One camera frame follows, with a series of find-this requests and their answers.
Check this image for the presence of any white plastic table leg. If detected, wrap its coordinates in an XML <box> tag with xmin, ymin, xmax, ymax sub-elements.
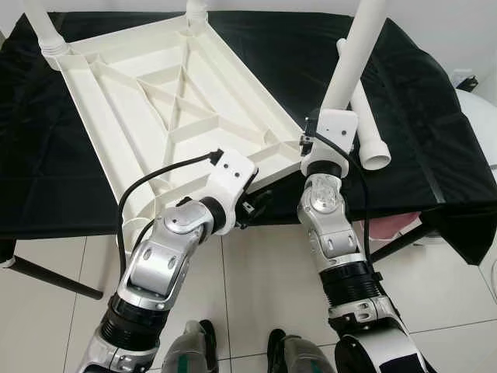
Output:
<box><xmin>318</xmin><ymin>0</ymin><xmax>388</xmax><ymax>117</ymax></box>
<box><xmin>185</xmin><ymin>0</ymin><xmax>209</xmax><ymax>24</ymax></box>
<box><xmin>336</xmin><ymin>39</ymin><xmax>393</xmax><ymax>170</ymax></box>
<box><xmin>22</xmin><ymin>0</ymin><xmax>73</xmax><ymax>60</ymax></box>

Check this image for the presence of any grey robot leg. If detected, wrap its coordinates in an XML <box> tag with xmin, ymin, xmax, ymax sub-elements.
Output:
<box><xmin>268</xmin><ymin>330</ymin><xmax>335</xmax><ymax>373</ymax></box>
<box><xmin>167</xmin><ymin>320</ymin><xmax>220</xmax><ymax>373</ymax></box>

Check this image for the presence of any white wall socket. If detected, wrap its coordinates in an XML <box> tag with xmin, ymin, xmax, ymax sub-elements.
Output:
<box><xmin>452</xmin><ymin>70</ymin><xmax>474</xmax><ymax>88</ymax></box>

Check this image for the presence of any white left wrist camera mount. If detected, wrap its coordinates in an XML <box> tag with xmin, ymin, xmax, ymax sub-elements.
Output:
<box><xmin>203</xmin><ymin>149</ymin><xmax>259</xmax><ymax>234</ymax></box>

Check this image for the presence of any pink object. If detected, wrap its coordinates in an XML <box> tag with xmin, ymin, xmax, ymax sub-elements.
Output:
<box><xmin>363</xmin><ymin>214</ymin><xmax>414</xmax><ymax>240</ymax></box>

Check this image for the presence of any grey robot right leg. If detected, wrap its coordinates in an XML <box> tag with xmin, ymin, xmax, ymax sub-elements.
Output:
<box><xmin>268</xmin><ymin>330</ymin><xmax>335</xmax><ymax>373</ymax></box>

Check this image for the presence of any white plastic table top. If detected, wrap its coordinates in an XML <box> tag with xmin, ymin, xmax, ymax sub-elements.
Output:
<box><xmin>54</xmin><ymin>17</ymin><xmax>323</xmax><ymax>234</ymax></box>

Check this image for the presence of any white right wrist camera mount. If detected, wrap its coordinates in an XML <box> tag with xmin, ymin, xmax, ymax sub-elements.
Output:
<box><xmin>301</xmin><ymin>109</ymin><xmax>358</xmax><ymax>178</ymax></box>

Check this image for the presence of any grey robot left leg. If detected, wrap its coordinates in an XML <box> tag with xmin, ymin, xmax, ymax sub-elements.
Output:
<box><xmin>167</xmin><ymin>320</ymin><xmax>220</xmax><ymax>373</ymax></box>

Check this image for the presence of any black metal table leg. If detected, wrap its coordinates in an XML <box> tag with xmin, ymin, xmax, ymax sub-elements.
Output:
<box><xmin>369</xmin><ymin>221</ymin><xmax>437</xmax><ymax>263</ymax></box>
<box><xmin>4</xmin><ymin>255</ymin><xmax>105</xmax><ymax>301</ymax></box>

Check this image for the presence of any black tablecloth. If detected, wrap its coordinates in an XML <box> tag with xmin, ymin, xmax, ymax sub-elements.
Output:
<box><xmin>0</xmin><ymin>12</ymin><xmax>497</xmax><ymax>265</ymax></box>

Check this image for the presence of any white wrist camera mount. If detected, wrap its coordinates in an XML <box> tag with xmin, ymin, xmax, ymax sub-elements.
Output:
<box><xmin>301</xmin><ymin>109</ymin><xmax>358</xmax><ymax>178</ymax></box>
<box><xmin>203</xmin><ymin>149</ymin><xmax>259</xmax><ymax>234</ymax></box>

